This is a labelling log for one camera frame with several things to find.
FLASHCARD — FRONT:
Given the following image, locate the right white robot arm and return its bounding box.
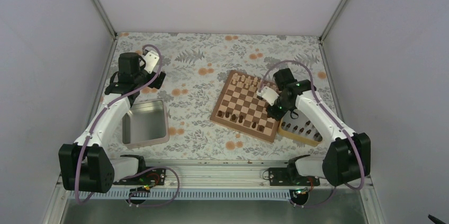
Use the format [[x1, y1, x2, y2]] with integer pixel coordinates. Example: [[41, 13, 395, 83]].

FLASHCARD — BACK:
[[257, 68, 371, 190]]

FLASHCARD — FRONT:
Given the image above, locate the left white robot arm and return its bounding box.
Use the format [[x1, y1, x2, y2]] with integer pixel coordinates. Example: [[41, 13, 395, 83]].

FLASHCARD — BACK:
[[58, 51, 166, 193]]

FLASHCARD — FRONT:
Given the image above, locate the yellow tin with dark pieces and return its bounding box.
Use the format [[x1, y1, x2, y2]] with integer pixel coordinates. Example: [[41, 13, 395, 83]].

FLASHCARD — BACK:
[[277, 110, 323, 147]]

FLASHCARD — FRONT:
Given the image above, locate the empty silver metal tin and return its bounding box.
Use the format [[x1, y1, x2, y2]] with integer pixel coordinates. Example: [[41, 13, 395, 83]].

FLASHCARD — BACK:
[[122, 99, 169, 149]]

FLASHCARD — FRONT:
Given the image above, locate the wooden chessboard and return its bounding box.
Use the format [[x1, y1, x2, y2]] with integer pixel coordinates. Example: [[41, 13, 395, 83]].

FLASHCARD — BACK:
[[210, 70, 280, 144]]

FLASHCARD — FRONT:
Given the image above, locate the floral patterned table mat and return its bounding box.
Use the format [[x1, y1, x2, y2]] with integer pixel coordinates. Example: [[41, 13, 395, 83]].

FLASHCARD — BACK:
[[107, 32, 335, 160]]

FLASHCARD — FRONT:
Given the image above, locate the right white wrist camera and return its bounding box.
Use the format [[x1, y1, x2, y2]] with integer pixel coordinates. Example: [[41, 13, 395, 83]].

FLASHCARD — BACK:
[[256, 86, 279, 106]]

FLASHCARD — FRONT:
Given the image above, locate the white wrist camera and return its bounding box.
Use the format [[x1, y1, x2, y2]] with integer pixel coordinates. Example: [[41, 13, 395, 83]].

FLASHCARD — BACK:
[[142, 50, 160, 74], [256, 86, 279, 106]]

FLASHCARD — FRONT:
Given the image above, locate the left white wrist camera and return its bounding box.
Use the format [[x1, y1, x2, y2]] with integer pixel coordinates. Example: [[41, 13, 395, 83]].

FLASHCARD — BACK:
[[142, 50, 160, 74]]

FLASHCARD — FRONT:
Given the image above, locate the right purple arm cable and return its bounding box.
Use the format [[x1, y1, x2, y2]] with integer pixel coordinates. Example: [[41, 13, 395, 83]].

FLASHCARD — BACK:
[[257, 60, 366, 209]]

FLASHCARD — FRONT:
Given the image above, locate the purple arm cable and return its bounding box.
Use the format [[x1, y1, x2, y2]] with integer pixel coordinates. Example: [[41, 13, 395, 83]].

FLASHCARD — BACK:
[[257, 60, 366, 209], [74, 44, 163, 205]]

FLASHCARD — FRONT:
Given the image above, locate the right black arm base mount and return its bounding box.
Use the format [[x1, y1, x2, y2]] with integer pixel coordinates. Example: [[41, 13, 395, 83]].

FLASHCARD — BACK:
[[262, 167, 320, 206]]

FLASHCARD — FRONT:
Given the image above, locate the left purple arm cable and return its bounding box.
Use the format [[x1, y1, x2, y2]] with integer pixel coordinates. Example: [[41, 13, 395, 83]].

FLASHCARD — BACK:
[[74, 44, 163, 205]]

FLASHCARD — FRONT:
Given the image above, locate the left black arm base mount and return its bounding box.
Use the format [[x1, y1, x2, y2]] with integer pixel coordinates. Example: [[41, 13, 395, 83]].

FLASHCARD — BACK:
[[114, 168, 166, 205]]

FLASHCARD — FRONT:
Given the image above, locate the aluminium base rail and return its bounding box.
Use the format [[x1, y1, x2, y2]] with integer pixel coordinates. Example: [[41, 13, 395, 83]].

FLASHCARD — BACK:
[[102, 159, 373, 202]]

